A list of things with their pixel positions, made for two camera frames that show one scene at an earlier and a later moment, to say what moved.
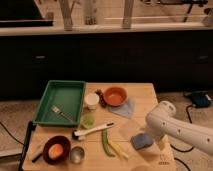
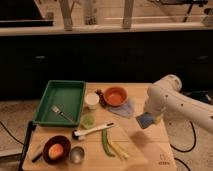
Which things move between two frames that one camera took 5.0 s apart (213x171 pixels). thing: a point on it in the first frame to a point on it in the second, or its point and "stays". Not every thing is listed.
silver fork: [56, 109] stays
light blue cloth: [126, 110] stays
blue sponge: [141, 140] to [145, 120]
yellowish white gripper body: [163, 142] to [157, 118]
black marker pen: [40, 155] stays
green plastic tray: [69, 95] stays
